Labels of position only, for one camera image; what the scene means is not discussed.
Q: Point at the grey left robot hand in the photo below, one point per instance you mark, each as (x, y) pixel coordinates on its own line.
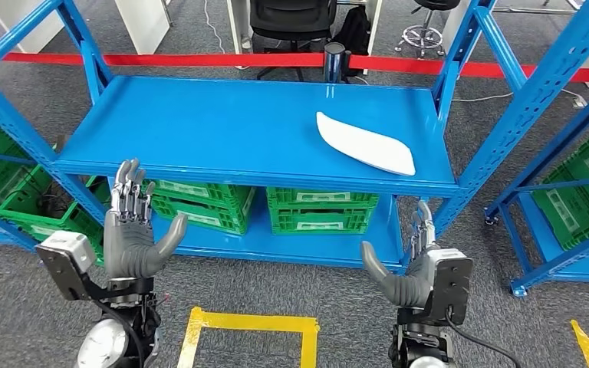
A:
(129, 249)

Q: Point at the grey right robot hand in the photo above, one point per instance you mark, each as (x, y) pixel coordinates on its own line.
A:
(416, 274)

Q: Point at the white plastic panel part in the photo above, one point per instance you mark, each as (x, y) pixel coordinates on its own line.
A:
(365, 144)

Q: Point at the red barrier belt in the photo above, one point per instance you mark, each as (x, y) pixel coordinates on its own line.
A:
(426, 65)
(172, 59)

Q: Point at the white power strip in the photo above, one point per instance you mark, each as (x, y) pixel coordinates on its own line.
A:
(246, 43)

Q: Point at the black stool with chrome base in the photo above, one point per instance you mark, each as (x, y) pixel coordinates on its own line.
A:
(424, 30)

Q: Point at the black backpack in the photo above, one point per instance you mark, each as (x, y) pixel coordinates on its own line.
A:
(353, 30)

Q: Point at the black office chair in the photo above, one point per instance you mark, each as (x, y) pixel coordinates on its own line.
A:
(289, 20)

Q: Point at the chrome desk foot bar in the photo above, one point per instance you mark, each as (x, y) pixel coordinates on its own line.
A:
(533, 9)

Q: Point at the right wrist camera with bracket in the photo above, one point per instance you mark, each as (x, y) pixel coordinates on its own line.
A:
(449, 282)

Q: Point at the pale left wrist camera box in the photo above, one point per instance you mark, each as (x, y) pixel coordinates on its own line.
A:
(66, 264)

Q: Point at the chrome stanchion post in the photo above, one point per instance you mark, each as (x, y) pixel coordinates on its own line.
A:
(334, 63)

